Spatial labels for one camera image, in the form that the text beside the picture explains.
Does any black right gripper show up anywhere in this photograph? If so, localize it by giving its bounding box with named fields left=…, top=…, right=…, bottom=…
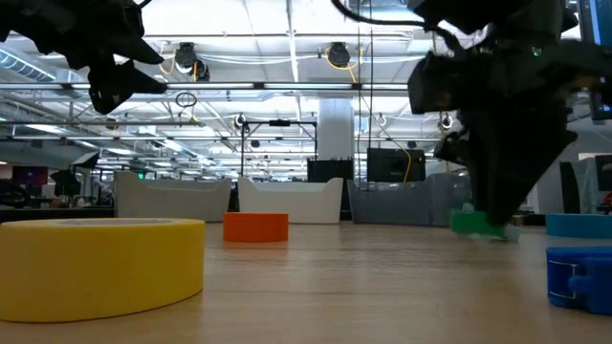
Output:
left=408, top=40, right=612, bottom=226

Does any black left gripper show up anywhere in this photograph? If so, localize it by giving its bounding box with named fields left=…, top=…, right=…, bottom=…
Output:
left=0, top=0, right=168, bottom=115

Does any green tape roll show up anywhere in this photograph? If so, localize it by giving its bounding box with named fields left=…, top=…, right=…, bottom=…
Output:
left=449, top=210, right=506, bottom=238

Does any teal blue tape roll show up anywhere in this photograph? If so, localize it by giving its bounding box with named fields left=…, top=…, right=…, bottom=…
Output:
left=545, top=213, right=612, bottom=239

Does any yellow tape roll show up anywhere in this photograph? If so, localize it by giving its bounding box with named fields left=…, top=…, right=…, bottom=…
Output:
left=0, top=218, right=207, bottom=324

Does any orange tape roll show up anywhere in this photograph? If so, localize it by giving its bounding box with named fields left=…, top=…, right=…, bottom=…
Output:
left=222, top=212, right=290, bottom=244

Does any black background chair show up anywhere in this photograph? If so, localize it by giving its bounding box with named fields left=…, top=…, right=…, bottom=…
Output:
left=559, top=161, right=579, bottom=215

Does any black background screen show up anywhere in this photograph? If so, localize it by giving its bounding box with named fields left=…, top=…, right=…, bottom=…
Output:
left=366, top=147, right=426, bottom=183

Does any dark translucent plastic bin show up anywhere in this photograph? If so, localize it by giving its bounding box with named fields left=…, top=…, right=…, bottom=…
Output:
left=347, top=172, right=472, bottom=226

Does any light grey plastic bin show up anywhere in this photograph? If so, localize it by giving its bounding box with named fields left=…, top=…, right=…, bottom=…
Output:
left=113, top=170, right=232, bottom=224

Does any white building pillar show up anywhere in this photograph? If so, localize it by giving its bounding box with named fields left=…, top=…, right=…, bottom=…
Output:
left=317, top=98, right=356, bottom=161

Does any computer monitor with blue screen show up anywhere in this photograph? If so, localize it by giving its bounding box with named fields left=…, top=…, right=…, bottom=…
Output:
left=576, top=0, right=612, bottom=120

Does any white plastic bin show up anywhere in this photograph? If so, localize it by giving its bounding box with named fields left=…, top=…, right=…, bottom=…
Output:
left=237, top=176, right=344, bottom=225

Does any black ceiling cord reel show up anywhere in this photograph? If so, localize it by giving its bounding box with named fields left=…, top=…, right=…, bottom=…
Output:
left=172, top=41, right=211, bottom=82
left=326, top=41, right=353, bottom=69

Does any black background stand frame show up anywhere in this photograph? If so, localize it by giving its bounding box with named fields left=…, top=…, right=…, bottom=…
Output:
left=240, top=119, right=319, bottom=179

